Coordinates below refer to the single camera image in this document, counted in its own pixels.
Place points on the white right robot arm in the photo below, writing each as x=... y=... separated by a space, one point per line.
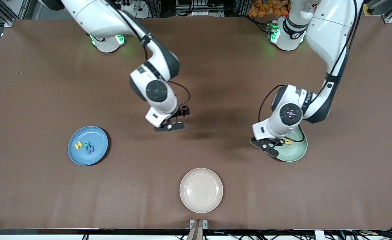
x=96 y=16

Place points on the black table edge rail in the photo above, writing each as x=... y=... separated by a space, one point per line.
x=116 y=231

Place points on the blue plate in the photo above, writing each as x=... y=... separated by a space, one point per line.
x=82 y=158

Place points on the beige plate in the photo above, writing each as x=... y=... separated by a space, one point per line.
x=200 y=190

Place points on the teal foam letter R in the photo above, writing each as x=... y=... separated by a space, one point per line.
x=87 y=144

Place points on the blue uppercase foam letter M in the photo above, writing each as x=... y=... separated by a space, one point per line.
x=90 y=150

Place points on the yellow foam letter H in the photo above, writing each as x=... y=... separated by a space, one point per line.
x=78 y=145

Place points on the green plate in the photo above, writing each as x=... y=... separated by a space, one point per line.
x=295 y=151

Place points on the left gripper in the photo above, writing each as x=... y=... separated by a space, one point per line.
x=280 y=141

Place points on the white power strip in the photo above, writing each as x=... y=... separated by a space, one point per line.
x=132 y=7

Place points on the bag of orange fruit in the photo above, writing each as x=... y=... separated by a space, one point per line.
x=265 y=8

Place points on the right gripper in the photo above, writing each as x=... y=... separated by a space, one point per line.
x=181 y=113

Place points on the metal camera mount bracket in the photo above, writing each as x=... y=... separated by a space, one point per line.
x=198 y=230

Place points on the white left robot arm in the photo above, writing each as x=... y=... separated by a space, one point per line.
x=332 y=30

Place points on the background equipment rack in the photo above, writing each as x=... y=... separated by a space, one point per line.
x=199 y=8

